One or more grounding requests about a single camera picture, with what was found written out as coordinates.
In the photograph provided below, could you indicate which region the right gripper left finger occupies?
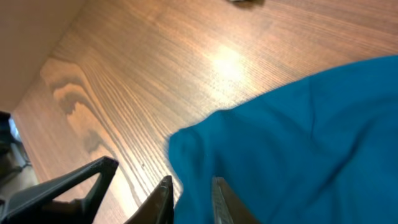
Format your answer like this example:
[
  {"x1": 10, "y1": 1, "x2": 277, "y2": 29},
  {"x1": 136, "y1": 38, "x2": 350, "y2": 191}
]
[{"x1": 125, "y1": 175, "x2": 174, "y2": 224}]

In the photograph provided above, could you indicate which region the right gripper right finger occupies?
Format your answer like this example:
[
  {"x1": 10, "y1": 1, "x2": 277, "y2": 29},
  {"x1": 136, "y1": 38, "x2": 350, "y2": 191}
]
[{"x1": 211, "y1": 177, "x2": 260, "y2": 224}]

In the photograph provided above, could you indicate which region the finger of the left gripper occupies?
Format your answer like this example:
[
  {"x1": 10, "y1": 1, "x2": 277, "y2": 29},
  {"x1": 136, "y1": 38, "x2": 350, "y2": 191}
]
[{"x1": 1, "y1": 156, "x2": 119, "y2": 224}]

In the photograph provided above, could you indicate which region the blue polo shirt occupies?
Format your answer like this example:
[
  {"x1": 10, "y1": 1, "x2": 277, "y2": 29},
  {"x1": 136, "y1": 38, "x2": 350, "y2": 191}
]
[{"x1": 169, "y1": 56, "x2": 397, "y2": 223}]

